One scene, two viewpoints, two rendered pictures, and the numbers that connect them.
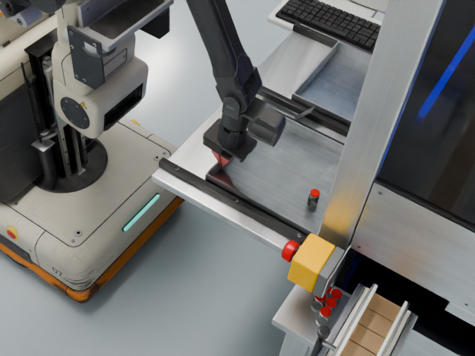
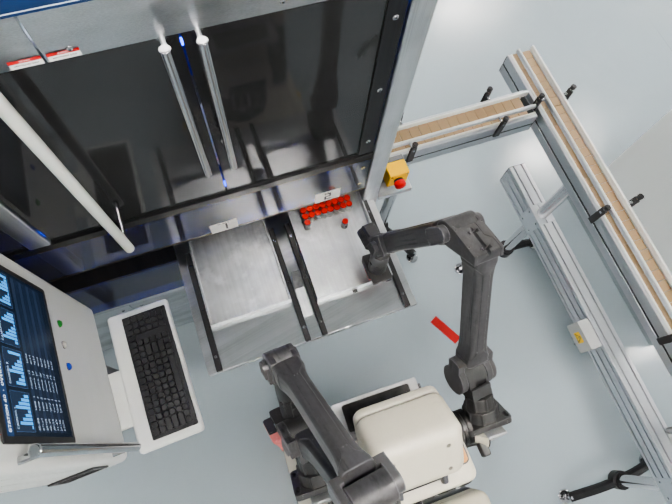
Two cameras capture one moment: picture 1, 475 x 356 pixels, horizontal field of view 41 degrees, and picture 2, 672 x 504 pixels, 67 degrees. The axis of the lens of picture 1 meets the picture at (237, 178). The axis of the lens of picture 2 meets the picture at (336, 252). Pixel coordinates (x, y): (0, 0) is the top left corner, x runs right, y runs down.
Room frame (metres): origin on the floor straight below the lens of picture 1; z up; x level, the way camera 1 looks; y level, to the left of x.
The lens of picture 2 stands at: (1.45, 0.22, 2.48)
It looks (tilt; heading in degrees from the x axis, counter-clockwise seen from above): 69 degrees down; 214
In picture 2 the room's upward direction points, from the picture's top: 10 degrees clockwise
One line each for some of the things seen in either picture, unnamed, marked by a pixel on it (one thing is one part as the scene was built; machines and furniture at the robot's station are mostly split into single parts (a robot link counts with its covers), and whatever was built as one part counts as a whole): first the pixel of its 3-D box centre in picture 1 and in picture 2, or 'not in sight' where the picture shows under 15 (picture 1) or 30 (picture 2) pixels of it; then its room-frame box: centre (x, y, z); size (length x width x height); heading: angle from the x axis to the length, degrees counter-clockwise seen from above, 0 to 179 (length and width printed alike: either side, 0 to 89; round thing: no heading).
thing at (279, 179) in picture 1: (300, 177); (337, 241); (0.92, -0.14, 0.90); 0.34 x 0.26 x 0.04; 63
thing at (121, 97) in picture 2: not in sight; (100, 157); (1.34, -0.50, 1.51); 0.47 x 0.01 x 0.59; 153
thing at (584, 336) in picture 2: not in sight; (583, 335); (0.38, 0.76, 0.50); 0.12 x 0.05 x 0.09; 63
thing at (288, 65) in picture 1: (317, 133); (293, 271); (1.10, -0.18, 0.87); 0.70 x 0.48 x 0.02; 153
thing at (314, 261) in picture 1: (314, 264); (394, 171); (0.64, -0.16, 1.00); 0.08 x 0.07 x 0.07; 63
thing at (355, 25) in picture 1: (343, 26); (158, 369); (1.61, -0.26, 0.82); 0.40 x 0.14 x 0.02; 65
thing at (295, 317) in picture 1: (319, 314); (388, 177); (0.60, -0.19, 0.87); 0.14 x 0.13 x 0.02; 63
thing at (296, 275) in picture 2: (286, 104); (302, 293); (1.14, -0.10, 0.91); 0.14 x 0.03 x 0.06; 62
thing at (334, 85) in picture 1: (374, 98); (236, 265); (1.22, -0.32, 0.90); 0.34 x 0.26 x 0.04; 63
